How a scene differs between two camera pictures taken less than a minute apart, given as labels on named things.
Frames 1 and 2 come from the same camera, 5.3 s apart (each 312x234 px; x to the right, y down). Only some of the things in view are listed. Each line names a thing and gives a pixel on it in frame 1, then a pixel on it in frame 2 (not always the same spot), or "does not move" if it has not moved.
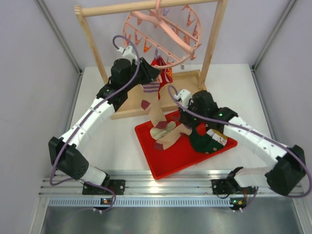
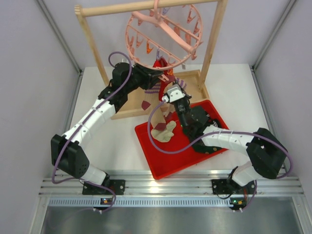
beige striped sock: [172, 137] → [170, 107]
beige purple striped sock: [150, 101] does not move
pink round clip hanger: [165, 37] does not move
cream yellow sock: [156, 133] does not move
